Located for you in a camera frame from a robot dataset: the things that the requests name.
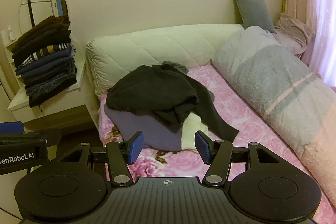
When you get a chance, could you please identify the white dressing table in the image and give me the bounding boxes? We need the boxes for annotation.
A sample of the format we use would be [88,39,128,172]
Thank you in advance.
[0,28,91,130]

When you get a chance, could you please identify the black pants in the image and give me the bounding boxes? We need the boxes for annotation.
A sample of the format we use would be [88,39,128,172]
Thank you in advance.
[106,64,240,143]

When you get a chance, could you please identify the lavender crumpled cloth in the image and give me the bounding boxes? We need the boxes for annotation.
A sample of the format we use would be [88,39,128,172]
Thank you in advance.
[274,13,311,56]

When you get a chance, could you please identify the grey and pink duvet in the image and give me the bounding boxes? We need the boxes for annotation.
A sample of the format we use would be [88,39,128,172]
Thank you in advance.
[211,26,336,207]

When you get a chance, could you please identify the white quilted headboard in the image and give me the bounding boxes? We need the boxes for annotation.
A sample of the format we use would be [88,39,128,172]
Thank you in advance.
[86,24,246,98]

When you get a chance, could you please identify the stack of folded dark clothes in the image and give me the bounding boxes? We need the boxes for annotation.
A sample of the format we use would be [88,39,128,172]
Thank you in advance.
[12,15,78,109]

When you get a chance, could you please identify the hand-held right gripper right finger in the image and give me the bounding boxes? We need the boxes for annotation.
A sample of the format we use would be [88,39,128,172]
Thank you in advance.
[195,131,283,187]

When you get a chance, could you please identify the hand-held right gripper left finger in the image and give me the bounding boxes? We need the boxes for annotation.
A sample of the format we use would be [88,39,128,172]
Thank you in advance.
[56,131,144,187]

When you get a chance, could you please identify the pink curtain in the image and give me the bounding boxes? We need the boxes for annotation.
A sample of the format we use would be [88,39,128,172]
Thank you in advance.
[282,0,336,88]

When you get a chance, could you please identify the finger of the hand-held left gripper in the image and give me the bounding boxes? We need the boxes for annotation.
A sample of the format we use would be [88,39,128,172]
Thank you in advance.
[0,122,62,147]

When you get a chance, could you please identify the grey garment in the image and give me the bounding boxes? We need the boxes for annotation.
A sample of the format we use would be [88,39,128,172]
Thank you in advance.
[161,61,189,75]

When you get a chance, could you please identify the pink rose printed blanket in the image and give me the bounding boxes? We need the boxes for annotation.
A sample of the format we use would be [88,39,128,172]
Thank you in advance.
[98,64,336,224]

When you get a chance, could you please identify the purple and white sweater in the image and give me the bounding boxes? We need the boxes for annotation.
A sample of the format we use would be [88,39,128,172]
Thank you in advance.
[104,103,209,152]

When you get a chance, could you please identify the oval mirror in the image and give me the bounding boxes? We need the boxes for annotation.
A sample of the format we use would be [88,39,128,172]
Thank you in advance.
[19,0,70,35]

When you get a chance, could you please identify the grey pillow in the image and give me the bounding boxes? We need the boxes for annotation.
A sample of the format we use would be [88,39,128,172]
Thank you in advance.
[231,0,276,33]

